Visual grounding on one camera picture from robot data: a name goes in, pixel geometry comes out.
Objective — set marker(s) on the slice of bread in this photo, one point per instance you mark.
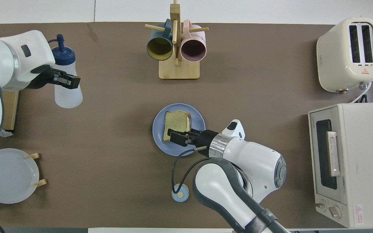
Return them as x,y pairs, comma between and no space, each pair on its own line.
176,121

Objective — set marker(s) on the wooden mug tree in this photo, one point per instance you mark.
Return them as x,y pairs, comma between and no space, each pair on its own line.
180,71

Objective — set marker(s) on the grey plate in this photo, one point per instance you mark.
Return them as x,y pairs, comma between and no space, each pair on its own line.
8,176

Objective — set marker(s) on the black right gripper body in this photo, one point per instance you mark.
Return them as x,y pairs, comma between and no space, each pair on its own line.
202,139

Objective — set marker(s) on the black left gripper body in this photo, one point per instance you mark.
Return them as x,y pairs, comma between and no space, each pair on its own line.
42,77

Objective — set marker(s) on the cream toaster oven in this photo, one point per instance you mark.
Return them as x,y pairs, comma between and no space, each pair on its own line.
367,161

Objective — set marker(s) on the clear squeeze bottle blue cap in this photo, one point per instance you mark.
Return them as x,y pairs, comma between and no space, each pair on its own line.
68,97

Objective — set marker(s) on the blue round plate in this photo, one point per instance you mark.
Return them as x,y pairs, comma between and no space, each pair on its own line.
160,142

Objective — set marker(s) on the white checked cloth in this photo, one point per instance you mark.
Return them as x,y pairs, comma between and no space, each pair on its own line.
3,133

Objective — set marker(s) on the wooden plate rack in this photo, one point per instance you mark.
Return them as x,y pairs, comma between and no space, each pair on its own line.
40,183

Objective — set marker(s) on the pink ribbed mug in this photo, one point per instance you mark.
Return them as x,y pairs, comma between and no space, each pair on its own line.
193,50

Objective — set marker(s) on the teal mug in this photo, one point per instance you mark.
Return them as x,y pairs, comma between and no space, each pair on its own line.
159,48

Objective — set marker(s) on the brown table mat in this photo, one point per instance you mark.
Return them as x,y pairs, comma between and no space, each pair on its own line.
108,129

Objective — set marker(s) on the cream two-slot toaster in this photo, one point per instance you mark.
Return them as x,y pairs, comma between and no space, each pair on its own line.
332,64

